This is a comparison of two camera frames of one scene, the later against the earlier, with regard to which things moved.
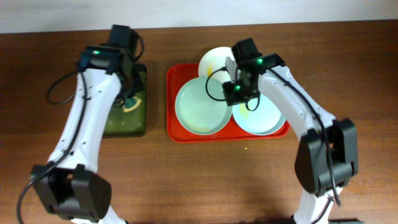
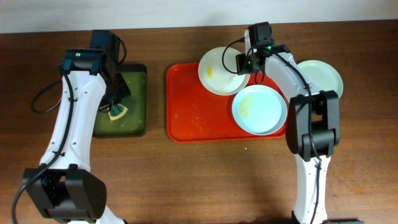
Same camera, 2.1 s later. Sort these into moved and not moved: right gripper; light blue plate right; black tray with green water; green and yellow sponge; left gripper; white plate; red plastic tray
Moved: green and yellow sponge; left gripper; right gripper
Not moved: white plate; black tray with green water; light blue plate right; red plastic tray
